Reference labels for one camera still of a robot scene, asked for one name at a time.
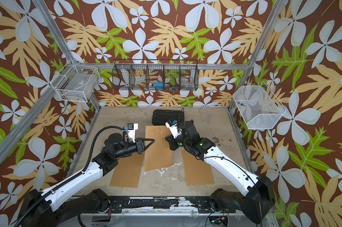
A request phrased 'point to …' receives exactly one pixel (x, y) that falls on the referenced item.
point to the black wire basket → (156, 74)
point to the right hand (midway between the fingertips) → (165, 137)
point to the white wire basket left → (76, 83)
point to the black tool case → (161, 117)
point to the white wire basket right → (259, 107)
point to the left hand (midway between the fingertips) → (154, 140)
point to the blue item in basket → (158, 85)
